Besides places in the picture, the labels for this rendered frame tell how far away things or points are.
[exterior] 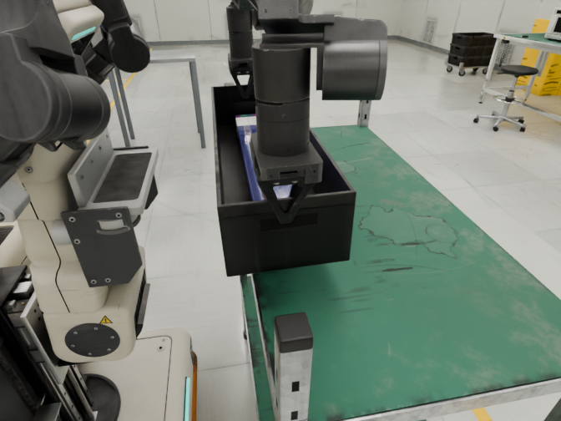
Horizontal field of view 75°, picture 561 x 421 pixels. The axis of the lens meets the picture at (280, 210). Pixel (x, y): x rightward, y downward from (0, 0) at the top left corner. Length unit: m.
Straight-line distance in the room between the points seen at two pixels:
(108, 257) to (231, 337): 1.11
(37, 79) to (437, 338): 0.54
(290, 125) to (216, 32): 9.45
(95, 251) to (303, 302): 0.36
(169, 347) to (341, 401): 0.99
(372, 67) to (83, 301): 0.66
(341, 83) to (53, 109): 0.27
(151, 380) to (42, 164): 0.88
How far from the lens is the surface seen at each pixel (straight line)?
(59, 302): 0.82
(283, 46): 0.36
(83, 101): 0.46
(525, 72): 4.44
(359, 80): 0.36
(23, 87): 0.43
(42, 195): 0.71
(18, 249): 1.10
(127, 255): 0.68
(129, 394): 1.33
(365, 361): 0.50
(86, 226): 0.66
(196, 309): 1.87
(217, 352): 1.69
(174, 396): 1.29
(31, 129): 0.43
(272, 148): 0.38
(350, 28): 0.37
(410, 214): 0.78
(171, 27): 9.82
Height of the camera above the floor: 1.35
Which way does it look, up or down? 33 degrees down
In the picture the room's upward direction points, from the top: straight up
